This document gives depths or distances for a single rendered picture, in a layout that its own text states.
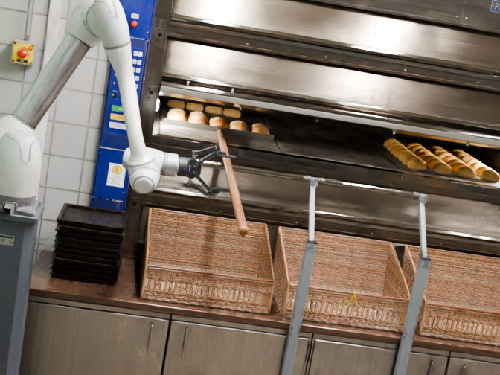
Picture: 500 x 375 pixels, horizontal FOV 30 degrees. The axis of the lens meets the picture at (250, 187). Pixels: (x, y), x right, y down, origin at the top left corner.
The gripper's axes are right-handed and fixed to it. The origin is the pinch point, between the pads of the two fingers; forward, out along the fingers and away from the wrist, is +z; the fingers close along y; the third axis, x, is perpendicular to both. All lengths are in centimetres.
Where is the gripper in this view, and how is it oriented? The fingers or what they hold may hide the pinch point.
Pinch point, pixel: (229, 173)
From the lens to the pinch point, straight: 363.7
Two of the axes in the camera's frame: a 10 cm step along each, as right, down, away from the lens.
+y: -1.7, 9.6, 2.1
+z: 9.8, 1.5, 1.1
